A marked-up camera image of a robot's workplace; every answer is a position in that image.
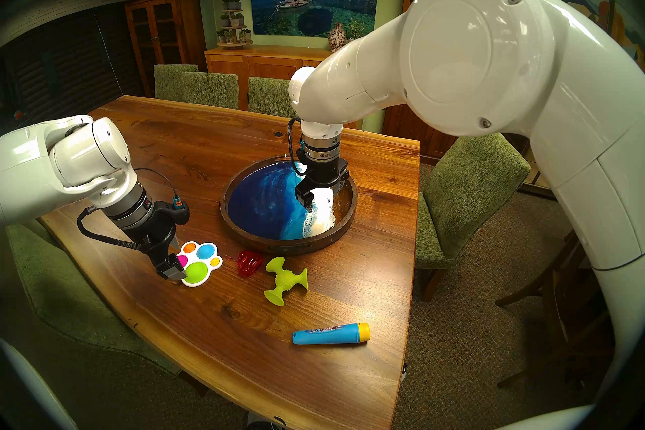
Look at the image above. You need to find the brown patterned vase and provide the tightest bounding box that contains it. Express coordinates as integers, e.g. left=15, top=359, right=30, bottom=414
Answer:
left=328, top=22, right=348, bottom=53

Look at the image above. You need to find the thin black cable teal plug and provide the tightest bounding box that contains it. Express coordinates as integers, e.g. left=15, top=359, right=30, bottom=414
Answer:
left=134, top=168, right=183, bottom=210

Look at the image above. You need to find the green upholstered dining chair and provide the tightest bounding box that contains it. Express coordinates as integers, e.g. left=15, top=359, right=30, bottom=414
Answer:
left=248, top=77, right=298, bottom=119
left=416, top=133, right=531, bottom=303
left=5, top=220, right=182, bottom=377
left=154, top=64, right=199, bottom=102
left=181, top=72, right=239, bottom=110

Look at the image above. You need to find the blue tube toy yellow cap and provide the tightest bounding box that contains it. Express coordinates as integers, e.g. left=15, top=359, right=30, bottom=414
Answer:
left=292, top=323, right=371, bottom=346

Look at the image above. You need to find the light wooden sideboard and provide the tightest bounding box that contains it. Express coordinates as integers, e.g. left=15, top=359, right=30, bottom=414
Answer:
left=204, top=45, right=363, bottom=131

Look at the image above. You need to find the wooden glass door cabinet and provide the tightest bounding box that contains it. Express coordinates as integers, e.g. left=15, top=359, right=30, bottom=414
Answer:
left=124, top=0, right=207, bottom=98

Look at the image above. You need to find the dark window blind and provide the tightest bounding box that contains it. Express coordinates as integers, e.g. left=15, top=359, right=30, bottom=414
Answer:
left=0, top=11, right=147, bottom=125

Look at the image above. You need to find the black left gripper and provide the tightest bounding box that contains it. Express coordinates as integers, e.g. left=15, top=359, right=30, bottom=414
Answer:
left=125, top=201, right=190, bottom=282

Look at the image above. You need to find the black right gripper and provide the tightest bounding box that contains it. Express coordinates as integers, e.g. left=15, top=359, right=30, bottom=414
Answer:
left=295, top=157, right=350, bottom=214

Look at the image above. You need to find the dark wooden chair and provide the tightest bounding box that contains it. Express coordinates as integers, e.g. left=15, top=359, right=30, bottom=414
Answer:
left=496, top=230, right=615, bottom=389

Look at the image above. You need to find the white multicolour pop bubble toy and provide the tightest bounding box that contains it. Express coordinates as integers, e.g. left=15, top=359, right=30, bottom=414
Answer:
left=176, top=241, right=223, bottom=287

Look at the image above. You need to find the red translucent heart toy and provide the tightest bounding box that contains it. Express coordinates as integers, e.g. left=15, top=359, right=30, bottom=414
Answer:
left=225, top=250, right=263, bottom=278

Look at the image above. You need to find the lime green suction cup toy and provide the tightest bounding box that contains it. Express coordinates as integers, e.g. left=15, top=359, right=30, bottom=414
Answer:
left=264, top=256, right=309, bottom=307

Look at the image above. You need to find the round wooden blue resin tray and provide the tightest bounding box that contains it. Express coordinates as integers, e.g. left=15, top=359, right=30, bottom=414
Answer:
left=220, top=155, right=358, bottom=256

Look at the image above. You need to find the thick black braided cable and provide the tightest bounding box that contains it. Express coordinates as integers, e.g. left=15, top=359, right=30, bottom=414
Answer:
left=77, top=206, right=149, bottom=252

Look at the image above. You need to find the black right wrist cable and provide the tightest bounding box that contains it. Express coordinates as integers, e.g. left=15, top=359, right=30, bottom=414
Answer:
left=287, top=118, right=309, bottom=178

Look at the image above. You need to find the tiered stand with potted plants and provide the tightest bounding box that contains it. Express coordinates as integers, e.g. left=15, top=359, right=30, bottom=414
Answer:
left=216, top=0, right=253, bottom=50

